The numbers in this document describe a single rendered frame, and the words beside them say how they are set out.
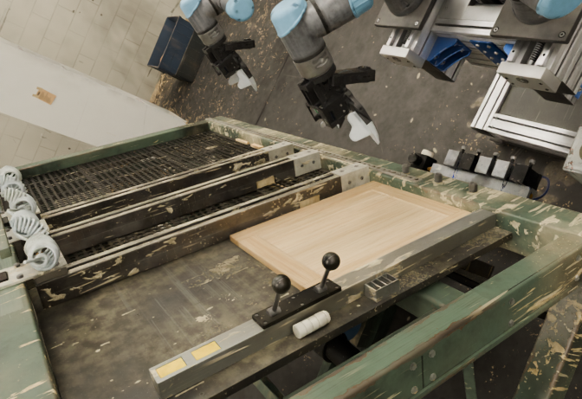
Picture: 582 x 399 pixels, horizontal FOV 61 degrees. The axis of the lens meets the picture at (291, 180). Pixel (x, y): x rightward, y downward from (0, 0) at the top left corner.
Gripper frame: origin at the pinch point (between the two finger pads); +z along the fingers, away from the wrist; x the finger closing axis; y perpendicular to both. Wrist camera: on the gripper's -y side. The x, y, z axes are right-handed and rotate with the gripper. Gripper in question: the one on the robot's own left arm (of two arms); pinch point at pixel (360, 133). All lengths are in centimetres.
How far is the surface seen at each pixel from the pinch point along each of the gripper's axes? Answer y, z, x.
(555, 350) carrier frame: -4, 62, 36
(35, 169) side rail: 83, 10, -167
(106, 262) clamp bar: 66, 1, -32
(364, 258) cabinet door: 16.6, 26.2, 4.5
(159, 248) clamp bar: 54, 8, -33
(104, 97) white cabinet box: 31, 67, -414
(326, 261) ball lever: 27.5, 4.8, 18.2
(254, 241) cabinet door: 33.3, 20.9, -23.4
